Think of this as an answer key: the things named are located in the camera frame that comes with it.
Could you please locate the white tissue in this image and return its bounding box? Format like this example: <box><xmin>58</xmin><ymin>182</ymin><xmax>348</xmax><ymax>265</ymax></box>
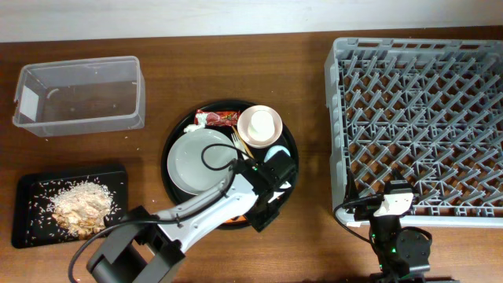
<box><xmin>184</xmin><ymin>117</ymin><xmax>206</xmax><ymax>133</ymax></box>

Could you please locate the black rectangular waste tray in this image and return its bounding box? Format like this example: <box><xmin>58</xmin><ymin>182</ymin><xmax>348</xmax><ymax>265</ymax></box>
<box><xmin>11</xmin><ymin>164</ymin><xmax>128</xmax><ymax>248</ymax></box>

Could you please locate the wooden chopstick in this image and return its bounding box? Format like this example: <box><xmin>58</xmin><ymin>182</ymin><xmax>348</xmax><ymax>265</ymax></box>
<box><xmin>232</xmin><ymin>126</ymin><xmax>254</xmax><ymax>158</ymax></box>

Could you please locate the white plastic fork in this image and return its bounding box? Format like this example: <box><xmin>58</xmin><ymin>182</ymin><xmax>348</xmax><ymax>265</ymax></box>
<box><xmin>231</xmin><ymin>133</ymin><xmax>248</xmax><ymax>160</ymax></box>

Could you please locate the grey dishwasher rack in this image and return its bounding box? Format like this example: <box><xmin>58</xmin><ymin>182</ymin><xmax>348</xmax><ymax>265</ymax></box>
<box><xmin>325</xmin><ymin>38</ymin><xmax>502</xmax><ymax>228</ymax></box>

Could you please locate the orange carrot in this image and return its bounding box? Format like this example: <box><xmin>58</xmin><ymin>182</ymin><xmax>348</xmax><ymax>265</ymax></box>
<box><xmin>225</xmin><ymin>215</ymin><xmax>247</xmax><ymax>225</ymax></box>

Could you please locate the round black serving tray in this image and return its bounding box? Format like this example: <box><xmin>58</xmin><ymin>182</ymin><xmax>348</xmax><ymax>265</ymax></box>
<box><xmin>160</xmin><ymin>100</ymin><xmax>299</xmax><ymax>230</ymax></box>

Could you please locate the clear plastic bin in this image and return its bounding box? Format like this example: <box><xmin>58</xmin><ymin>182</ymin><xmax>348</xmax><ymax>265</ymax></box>
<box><xmin>13</xmin><ymin>56</ymin><xmax>146</xmax><ymax>138</ymax></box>

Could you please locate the light blue cup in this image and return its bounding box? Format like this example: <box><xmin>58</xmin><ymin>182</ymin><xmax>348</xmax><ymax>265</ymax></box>
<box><xmin>263</xmin><ymin>145</ymin><xmax>291</xmax><ymax>162</ymax></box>

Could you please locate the red snack wrapper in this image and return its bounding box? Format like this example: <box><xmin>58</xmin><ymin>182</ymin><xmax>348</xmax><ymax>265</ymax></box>
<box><xmin>194</xmin><ymin>109</ymin><xmax>240</xmax><ymax>127</ymax></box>

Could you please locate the pink small bowl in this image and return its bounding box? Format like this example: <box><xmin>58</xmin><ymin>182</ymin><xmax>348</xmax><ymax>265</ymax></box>
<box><xmin>237</xmin><ymin>105</ymin><xmax>283</xmax><ymax>149</ymax></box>

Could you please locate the grey round plate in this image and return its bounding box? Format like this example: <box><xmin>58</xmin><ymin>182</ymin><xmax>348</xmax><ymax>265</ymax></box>
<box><xmin>167</xmin><ymin>129</ymin><xmax>233</xmax><ymax>195</ymax></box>

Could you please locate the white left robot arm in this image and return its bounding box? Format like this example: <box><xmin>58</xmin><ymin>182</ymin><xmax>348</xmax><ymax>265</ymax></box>
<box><xmin>86</xmin><ymin>151</ymin><xmax>297</xmax><ymax>282</ymax></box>

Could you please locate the white cup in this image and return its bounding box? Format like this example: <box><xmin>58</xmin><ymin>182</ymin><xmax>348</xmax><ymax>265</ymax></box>
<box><xmin>248</xmin><ymin>110</ymin><xmax>275</xmax><ymax>142</ymax></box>

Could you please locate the pile of rice scraps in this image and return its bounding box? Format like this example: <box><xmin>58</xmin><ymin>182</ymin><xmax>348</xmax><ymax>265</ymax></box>
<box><xmin>46</xmin><ymin>181</ymin><xmax>115</xmax><ymax>240</ymax></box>

